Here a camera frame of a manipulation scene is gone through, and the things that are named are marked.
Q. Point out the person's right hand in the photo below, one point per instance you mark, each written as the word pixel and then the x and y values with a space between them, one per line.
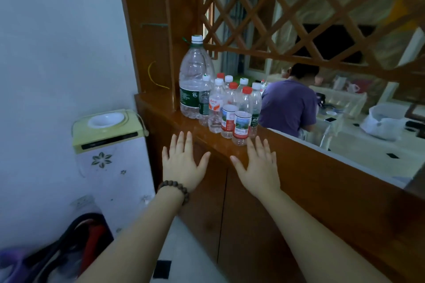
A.
pixel 262 173

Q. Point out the person's left forearm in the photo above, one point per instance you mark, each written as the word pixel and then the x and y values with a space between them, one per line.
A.
pixel 136 243

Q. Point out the black television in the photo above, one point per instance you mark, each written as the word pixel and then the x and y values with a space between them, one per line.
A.
pixel 332 44

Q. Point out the white and green water dispenser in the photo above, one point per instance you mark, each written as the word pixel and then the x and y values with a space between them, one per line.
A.
pixel 116 173

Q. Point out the white wall socket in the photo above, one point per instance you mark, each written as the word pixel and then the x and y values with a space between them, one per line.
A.
pixel 83 201

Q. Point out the clear bottle orange label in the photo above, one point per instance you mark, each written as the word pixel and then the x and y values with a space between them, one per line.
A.
pixel 228 78
pixel 215 103

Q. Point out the purple waste bin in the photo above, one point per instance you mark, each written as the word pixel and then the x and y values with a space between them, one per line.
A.
pixel 13 259

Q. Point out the person's left hand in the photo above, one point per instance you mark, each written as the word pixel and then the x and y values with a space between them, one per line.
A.
pixel 182 166

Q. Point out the bin with white plastic bag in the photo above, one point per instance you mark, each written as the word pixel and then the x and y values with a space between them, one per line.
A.
pixel 382 123

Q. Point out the green plastic basin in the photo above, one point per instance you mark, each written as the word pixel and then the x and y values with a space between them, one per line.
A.
pixel 237 78

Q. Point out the large green-label water jug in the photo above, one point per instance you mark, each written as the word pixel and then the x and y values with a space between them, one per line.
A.
pixel 194 67

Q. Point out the tall bottle red cap blue label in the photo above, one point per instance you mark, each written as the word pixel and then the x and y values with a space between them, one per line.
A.
pixel 241 123

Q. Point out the person's right forearm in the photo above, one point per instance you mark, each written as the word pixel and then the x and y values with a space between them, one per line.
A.
pixel 318 243

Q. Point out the small distant red-label bottle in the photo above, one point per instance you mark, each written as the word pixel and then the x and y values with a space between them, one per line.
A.
pixel 263 86

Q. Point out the brown wooden cabinet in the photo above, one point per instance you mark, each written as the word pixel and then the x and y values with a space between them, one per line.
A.
pixel 332 200

